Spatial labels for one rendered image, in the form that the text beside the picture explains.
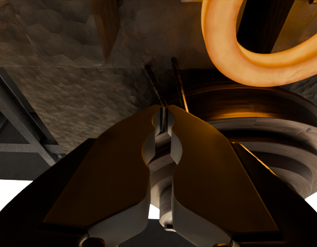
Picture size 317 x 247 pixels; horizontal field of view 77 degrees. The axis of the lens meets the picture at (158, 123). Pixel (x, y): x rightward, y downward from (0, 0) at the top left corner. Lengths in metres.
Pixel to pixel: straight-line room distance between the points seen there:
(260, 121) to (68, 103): 0.43
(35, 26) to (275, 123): 0.32
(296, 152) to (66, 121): 0.53
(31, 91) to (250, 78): 0.47
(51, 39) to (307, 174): 0.43
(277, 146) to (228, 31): 0.19
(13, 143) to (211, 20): 6.41
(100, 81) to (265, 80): 0.32
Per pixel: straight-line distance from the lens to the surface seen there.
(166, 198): 0.41
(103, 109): 0.53
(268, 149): 0.36
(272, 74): 0.30
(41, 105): 0.59
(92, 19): 0.22
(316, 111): 0.46
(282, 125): 0.34
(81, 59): 0.24
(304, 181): 0.44
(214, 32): 0.24
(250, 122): 0.32
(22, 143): 6.38
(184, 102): 0.29
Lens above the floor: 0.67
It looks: 50 degrees up
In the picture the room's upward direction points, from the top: 179 degrees clockwise
